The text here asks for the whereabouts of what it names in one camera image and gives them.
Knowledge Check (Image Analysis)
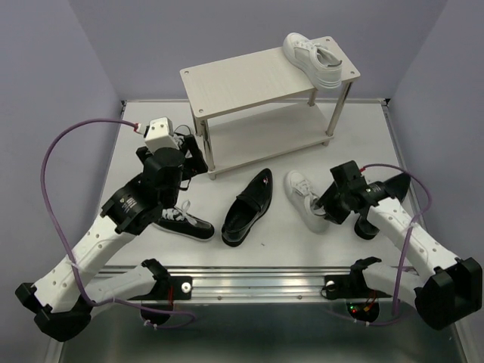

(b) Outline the black leather loafer right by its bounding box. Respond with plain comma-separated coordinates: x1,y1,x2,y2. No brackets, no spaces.
353,175,411,240

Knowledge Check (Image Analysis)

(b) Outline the black leather loafer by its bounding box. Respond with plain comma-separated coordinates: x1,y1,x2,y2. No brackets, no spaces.
222,168,273,247
353,175,411,240

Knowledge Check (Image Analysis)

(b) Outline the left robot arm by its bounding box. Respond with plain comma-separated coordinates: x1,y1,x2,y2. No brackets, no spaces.
15,132,214,342

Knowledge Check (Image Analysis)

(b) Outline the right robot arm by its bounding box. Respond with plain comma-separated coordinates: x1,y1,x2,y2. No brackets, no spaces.
284,161,483,330

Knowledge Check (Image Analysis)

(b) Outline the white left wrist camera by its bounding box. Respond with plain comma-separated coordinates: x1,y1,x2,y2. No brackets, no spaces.
144,117,178,154

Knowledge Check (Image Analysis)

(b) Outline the beige two-tier shoe shelf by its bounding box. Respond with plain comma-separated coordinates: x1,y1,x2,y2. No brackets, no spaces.
180,36,361,180

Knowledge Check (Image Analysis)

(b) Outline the aluminium mounting rail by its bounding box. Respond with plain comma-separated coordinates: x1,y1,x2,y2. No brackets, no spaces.
86,263,397,305

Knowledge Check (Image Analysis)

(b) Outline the black canvas sneaker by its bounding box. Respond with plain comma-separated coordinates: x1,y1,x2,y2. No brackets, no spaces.
174,125,195,154
152,200,215,242

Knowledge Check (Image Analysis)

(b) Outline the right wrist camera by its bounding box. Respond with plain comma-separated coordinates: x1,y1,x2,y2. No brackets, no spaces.
330,160,367,191

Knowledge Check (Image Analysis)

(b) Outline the black leather loafer centre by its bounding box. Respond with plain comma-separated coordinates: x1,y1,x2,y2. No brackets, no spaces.
222,168,273,247

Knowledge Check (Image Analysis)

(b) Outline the white sneaker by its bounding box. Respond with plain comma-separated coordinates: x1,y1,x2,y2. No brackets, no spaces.
282,33,343,90
284,170,329,234

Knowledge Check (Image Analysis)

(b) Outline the white sneaker on shelf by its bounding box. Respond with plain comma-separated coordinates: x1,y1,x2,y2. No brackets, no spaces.
282,33,343,90

